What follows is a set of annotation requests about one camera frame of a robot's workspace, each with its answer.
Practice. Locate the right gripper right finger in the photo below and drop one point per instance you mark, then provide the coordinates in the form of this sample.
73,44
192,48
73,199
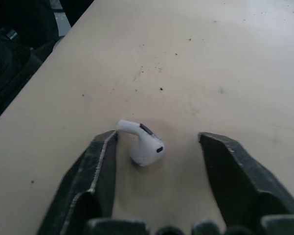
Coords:
239,181

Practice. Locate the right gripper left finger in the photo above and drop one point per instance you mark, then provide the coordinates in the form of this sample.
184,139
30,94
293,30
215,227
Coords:
88,176

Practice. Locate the white earbud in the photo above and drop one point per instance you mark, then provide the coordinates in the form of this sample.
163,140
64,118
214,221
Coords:
146,149

